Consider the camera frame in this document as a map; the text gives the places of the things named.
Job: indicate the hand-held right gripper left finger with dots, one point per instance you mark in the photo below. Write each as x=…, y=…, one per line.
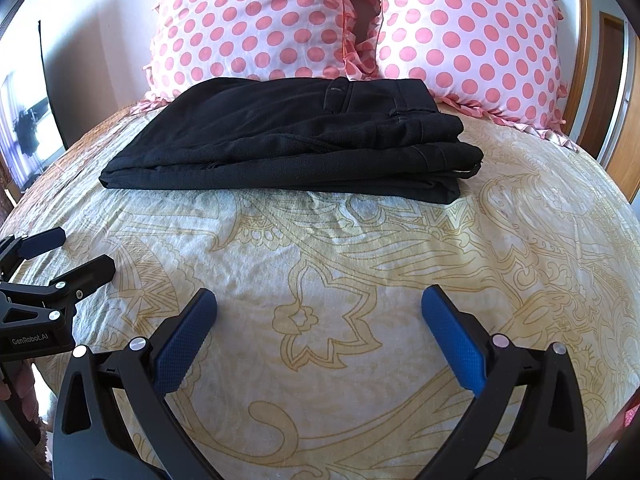
x=185, y=345

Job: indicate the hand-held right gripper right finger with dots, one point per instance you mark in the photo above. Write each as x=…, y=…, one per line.
x=452, y=345

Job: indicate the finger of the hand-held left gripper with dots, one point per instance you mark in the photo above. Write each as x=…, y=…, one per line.
x=42, y=241
x=90, y=272

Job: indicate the black pants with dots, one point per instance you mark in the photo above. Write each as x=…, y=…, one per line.
x=280, y=145

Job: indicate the person's left hand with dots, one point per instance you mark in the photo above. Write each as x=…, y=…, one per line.
x=15, y=390

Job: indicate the flat screen television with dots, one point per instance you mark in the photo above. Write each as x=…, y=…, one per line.
x=30, y=125

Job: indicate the bed with patterned bedspread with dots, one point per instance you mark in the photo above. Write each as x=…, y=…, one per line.
x=350, y=285

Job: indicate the pink polka dot pillow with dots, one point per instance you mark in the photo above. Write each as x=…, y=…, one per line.
x=465, y=40
x=250, y=20

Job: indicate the wooden headboard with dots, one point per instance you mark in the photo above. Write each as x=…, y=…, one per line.
x=580, y=60

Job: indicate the wooden wardrobe door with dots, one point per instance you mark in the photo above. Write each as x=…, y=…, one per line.
x=611, y=70

